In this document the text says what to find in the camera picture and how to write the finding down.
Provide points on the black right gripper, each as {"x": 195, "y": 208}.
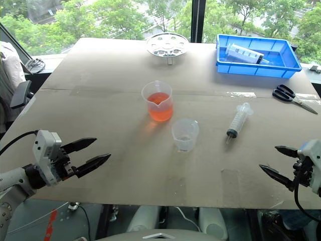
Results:
{"x": 304, "y": 168}

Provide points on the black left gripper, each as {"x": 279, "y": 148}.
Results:
{"x": 61, "y": 162}

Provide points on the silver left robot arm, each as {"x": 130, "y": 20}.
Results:
{"x": 13, "y": 178}

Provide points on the small clear syringe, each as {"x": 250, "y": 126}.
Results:
{"x": 237, "y": 121}

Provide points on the beaker with orange liquid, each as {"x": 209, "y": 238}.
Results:
{"x": 158, "y": 105}

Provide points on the clear plastic beaker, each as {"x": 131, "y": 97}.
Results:
{"x": 185, "y": 136}

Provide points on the large clear syringe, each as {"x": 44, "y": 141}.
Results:
{"x": 244, "y": 53}

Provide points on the black table leg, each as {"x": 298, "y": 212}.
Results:
{"x": 104, "y": 221}

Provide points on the orange tape strip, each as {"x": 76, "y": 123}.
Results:
{"x": 51, "y": 223}

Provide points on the white rounded robot leg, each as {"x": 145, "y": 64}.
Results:
{"x": 213, "y": 223}
{"x": 143, "y": 218}

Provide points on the black chair armrest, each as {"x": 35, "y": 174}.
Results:
{"x": 21, "y": 93}

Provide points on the blue plastic tray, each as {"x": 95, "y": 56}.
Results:
{"x": 278, "y": 67}

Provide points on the light grey hanging garment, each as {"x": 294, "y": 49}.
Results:
{"x": 7, "y": 75}

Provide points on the grey robot torso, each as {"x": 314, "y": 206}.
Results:
{"x": 160, "y": 236}

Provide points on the round white perforated plate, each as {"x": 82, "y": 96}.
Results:
{"x": 166, "y": 45}

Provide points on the black window mullion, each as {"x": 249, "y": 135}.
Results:
{"x": 198, "y": 20}

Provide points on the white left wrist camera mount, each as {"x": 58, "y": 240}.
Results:
{"x": 43, "y": 148}

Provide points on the small metal bracket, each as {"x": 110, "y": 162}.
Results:
{"x": 314, "y": 67}

